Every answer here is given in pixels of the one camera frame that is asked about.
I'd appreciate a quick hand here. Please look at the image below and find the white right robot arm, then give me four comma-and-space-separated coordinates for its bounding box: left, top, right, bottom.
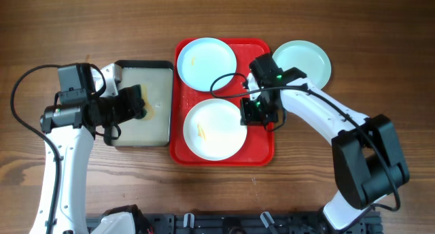
241, 67, 410, 233

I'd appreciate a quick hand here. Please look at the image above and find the black water basin tray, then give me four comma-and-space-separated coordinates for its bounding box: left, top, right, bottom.
103, 60, 174, 147

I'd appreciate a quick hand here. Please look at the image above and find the green yellow sponge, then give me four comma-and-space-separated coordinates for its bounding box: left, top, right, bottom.
133, 84, 154, 120

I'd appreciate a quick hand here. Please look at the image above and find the light green bottom plate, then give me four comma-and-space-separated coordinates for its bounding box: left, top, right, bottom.
273, 40, 332, 89

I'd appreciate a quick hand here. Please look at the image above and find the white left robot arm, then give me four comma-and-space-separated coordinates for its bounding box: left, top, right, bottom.
31, 63, 146, 233

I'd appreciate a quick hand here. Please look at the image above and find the white plate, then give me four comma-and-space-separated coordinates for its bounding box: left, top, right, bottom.
183, 99, 247, 161

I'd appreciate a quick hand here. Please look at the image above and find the light blue top plate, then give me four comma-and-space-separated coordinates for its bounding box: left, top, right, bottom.
177, 37, 237, 92

